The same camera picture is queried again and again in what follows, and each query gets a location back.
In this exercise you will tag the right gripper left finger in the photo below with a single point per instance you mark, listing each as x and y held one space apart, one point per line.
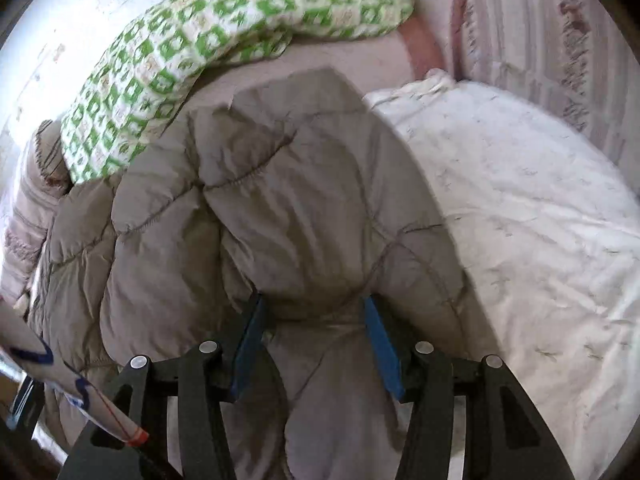
164 418

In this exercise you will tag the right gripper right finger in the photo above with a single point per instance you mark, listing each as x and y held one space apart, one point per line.
505 437

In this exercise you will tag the grey-brown quilted down jacket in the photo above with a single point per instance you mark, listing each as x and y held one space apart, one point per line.
294 190

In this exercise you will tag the white rolled paper tube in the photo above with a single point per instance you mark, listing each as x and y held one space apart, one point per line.
38 361

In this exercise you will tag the white floral bed quilt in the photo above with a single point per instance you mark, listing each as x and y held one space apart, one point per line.
548 231

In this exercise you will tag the striped floral pillow left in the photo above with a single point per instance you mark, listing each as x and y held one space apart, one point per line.
43 179

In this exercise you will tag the green checkered pillow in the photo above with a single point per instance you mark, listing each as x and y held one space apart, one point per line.
141 80

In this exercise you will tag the pink red sofa back cover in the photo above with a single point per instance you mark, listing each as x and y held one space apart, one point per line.
392 60

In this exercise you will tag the striped floral cushion right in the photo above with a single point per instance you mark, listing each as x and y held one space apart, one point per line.
566 56

